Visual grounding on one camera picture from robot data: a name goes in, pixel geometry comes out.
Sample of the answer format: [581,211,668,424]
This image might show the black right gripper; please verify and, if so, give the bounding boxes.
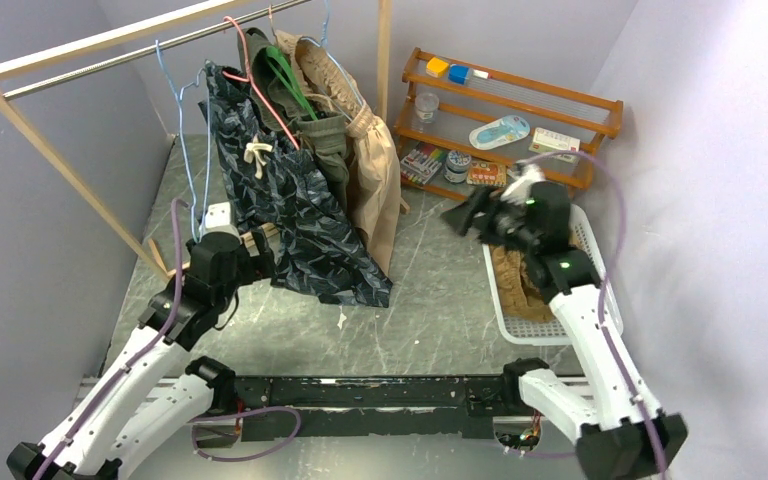
[439,182,538,255]

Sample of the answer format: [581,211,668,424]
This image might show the light blue wire hanger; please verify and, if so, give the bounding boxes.
[153,39,216,243]

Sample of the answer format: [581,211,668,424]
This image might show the tan brown shorts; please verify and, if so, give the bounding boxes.
[489,246,554,324]

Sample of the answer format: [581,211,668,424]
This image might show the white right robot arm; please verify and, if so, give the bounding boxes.
[441,181,688,479]

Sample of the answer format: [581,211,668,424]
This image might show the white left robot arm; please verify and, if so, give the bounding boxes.
[6,225,275,479]

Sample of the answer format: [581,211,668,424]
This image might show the dark leaf-print shorts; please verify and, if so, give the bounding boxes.
[200,61,392,308]

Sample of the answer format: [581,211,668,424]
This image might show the beige shorts with white stripe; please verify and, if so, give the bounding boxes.
[275,30,401,273]

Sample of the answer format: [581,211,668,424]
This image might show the olive green shorts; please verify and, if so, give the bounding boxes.
[244,28,350,208]

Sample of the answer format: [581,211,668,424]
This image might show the green hanger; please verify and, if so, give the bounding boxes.
[265,45,317,120]

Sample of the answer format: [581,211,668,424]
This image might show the blue hanger at right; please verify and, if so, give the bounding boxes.
[299,0,367,111]

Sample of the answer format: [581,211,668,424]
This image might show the orange snack packet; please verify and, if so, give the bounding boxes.
[466,160,507,188]

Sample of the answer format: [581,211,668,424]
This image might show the marker pen set pack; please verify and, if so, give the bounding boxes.
[399,142,448,186]

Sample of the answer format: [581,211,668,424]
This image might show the orange wooden shelf rack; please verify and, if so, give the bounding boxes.
[393,48,624,200]

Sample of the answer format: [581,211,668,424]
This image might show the white green box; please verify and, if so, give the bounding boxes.
[529,127,580,162]

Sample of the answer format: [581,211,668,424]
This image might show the clear plastic cup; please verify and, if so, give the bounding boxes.
[414,92,440,123]

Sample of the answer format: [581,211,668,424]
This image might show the white plastic basket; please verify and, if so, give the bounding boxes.
[481,203,625,348]

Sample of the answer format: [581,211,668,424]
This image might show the blue block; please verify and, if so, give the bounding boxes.
[447,64,472,85]

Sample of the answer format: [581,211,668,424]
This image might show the yellow block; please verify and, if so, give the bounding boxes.
[425,57,450,78]

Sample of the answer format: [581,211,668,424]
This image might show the metal hanging rod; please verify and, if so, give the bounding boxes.
[1,0,312,101]

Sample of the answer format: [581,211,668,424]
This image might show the wooden clothes rack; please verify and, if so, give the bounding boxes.
[0,1,392,280]

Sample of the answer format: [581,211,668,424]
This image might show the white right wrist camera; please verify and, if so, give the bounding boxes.
[500,164,546,206]

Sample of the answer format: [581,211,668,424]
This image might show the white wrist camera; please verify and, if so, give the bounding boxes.
[200,201,241,247]
[500,164,546,206]

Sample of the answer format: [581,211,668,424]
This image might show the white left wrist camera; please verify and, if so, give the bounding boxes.
[200,201,241,247]

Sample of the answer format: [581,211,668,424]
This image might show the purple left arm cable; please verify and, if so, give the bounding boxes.
[29,197,193,480]

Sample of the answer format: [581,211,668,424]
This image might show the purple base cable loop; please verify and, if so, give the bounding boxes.
[190,405,303,464]

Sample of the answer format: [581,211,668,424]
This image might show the pink wire hanger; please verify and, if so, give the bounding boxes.
[222,15,301,151]

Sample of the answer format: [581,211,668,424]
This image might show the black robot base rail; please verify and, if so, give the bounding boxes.
[204,374,535,441]

